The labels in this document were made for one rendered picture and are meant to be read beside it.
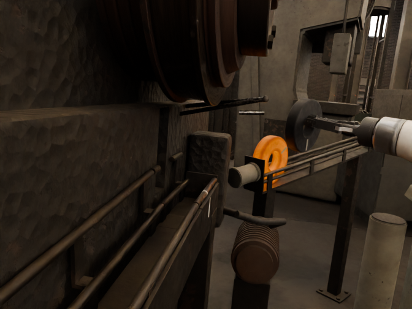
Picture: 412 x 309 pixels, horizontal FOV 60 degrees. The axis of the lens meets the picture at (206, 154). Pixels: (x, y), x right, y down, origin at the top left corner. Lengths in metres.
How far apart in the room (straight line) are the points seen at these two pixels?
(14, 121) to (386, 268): 1.28
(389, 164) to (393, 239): 1.40
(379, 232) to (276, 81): 2.21
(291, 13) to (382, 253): 2.45
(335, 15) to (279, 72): 0.64
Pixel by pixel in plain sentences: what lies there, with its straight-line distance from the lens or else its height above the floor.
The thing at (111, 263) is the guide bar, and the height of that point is 0.69.
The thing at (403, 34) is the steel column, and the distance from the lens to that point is 9.66.
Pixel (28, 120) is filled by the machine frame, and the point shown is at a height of 0.87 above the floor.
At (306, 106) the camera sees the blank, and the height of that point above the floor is 0.88.
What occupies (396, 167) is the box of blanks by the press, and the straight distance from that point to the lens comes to 2.78.
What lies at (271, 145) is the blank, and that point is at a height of 0.76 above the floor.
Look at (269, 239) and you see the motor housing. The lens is 1.00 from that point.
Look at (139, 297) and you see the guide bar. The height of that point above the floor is 0.69.
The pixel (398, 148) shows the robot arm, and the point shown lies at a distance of 0.94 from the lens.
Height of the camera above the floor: 0.91
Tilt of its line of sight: 10 degrees down
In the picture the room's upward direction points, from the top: 5 degrees clockwise
